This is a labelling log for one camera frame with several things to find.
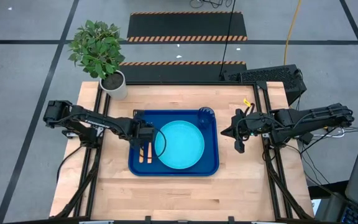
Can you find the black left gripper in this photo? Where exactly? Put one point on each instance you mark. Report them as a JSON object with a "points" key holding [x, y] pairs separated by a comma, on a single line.
{"points": [[140, 133]]}

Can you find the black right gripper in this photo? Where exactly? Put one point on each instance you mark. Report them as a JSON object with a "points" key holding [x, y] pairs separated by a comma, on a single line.
{"points": [[253, 124]]}

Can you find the blue faceted cup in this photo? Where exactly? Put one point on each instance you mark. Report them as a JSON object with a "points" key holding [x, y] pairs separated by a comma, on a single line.
{"points": [[206, 116]]}

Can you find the blue plastic tray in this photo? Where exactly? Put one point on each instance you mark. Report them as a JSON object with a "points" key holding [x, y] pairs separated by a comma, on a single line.
{"points": [[210, 155]]}

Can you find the teal round plate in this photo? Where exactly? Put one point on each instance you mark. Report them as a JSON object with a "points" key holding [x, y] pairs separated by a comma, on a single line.
{"points": [[180, 146]]}

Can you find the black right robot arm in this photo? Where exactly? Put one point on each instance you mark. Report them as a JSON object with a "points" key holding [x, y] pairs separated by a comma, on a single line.
{"points": [[315, 116]]}

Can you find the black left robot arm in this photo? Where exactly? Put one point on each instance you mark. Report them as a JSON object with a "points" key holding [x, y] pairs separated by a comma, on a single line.
{"points": [[73, 115]]}

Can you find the yellow tag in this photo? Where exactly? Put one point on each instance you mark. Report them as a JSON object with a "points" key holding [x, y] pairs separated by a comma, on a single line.
{"points": [[247, 102]]}

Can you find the white plant pot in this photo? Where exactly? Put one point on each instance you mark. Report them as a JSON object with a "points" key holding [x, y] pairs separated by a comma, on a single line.
{"points": [[120, 91]]}

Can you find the black hazard-striped floor mat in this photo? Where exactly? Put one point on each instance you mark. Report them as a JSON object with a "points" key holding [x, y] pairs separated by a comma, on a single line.
{"points": [[182, 72], [185, 26]]}

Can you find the green leafy plant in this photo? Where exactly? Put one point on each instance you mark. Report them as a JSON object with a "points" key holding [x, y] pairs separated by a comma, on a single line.
{"points": [[98, 46]]}

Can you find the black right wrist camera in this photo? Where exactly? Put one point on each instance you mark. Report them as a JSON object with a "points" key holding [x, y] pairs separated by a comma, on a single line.
{"points": [[239, 147]]}

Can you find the black aluminium table frame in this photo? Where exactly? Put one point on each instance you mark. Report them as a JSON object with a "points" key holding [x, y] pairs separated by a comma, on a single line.
{"points": [[197, 83]]}

